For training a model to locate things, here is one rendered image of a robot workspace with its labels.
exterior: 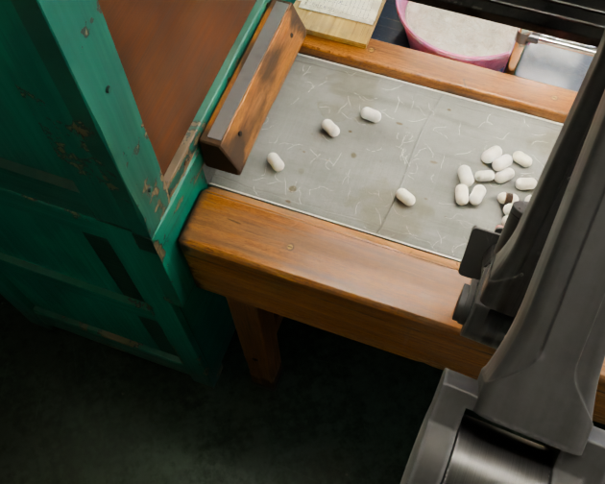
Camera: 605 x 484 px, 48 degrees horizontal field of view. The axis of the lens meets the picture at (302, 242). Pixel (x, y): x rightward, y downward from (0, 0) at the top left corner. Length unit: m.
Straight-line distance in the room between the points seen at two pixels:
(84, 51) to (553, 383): 0.50
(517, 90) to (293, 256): 0.48
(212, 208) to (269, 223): 0.09
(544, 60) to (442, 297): 0.57
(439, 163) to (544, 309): 0.75
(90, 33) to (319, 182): 0.51
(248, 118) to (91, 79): 0.39
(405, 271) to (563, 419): 0.62
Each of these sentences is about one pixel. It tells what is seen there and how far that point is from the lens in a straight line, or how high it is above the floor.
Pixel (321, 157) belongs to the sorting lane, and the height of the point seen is 0.74.
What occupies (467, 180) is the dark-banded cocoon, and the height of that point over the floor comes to 0.76.
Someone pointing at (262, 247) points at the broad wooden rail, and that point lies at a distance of 1.02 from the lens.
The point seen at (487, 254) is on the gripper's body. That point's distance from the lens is 0.84.
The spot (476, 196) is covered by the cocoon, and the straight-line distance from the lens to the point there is 1.09.
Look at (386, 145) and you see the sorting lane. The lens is 1.14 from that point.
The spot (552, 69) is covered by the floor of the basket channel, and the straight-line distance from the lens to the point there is 1.39.
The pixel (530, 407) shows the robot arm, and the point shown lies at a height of 1.29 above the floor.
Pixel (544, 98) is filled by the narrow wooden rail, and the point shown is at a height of 0.76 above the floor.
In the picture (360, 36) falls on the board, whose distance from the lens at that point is 1.23.
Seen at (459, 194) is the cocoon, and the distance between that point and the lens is 1.09.
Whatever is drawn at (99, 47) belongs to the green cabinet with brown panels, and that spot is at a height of 1.17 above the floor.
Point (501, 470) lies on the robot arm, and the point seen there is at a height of 1.27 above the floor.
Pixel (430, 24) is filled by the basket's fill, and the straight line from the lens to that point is 1.33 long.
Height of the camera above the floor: 1.67
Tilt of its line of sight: 63 degrees down
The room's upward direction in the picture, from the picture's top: 2 degrees counter-clockwise
